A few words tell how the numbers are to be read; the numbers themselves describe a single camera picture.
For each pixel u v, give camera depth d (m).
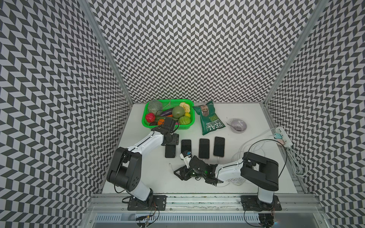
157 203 0.75
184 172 0.72
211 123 0.99
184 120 0.97
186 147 0.93
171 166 0.86
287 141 0.94
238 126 1.00
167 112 1.05
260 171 0.49
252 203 0.74
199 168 0.64
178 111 1.04
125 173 0.44
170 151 0.90
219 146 0.96
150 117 1.00
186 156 0.75
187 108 1.09
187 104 1.10
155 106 1.00
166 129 0.70
